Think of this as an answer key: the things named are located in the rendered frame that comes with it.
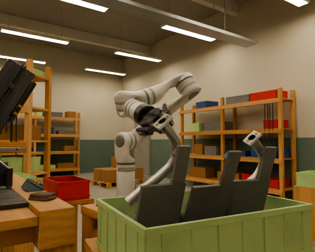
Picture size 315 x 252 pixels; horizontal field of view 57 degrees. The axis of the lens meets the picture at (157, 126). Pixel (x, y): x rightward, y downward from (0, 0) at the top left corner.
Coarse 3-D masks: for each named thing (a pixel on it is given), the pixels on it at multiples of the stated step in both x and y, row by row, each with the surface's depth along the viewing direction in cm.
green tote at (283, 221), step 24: (120, 216) 82; (240, 216) 82; (264, 216) 86; (288, 216) 91; (96, 240) 103; (120, 240) 83; (144, 240) 69; (168, 240) 71; (192, 240) 74; (216, 240) 78; (240, 240) 82; (264, 240) 86; (288, 240) 91
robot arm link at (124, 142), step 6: (120, 132) 142; (126, 132) 144; (120, 138) 141; (126, 138) 140; (132, 138) 143; (114, 144) 144; (120, 144) 141; (126, 144) 140; (132, 144) 143; (114, 150) 144; (120, 150) 141; (126, 150) 140; (120, 156) 141; (126, 156) 140; (120, 162) 141; (126, 162) 140; (132, 162) 142
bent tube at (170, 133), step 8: (160, 120) 86; (168, 120) 84; (160, 128) 83; (168, 128) 85; (168, 136) 87; (176, 136) 87; (176, 144) 88; (168, 160) 91; (160, 168) 90; (168, 168) 89; (152, 176) 89; (160, 176) 89; (144, 184) 88; (136, 192) 87; (128, 200) 86; (136, 200) 87
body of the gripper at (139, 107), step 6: (138, 108) 95; (144, 108) 94; (150, 108) 96; (156, 108) 94; (138, 114) 94; (144, 114) 95; (150, 114) 93; (138, 120) 95; (144, 120) 93; (156, 120) 92; (144, 126) 93; (150, 126) 92
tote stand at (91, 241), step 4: (84, 240) 112; (88, 240) 111; (92, 240) 111; (84, 244) 112; (88, 244) 106; (92, 244) 106; (96, 244) 106; (84, 248) 112; (88, 248) 105; (92, 248) 102; (96, 248) 102
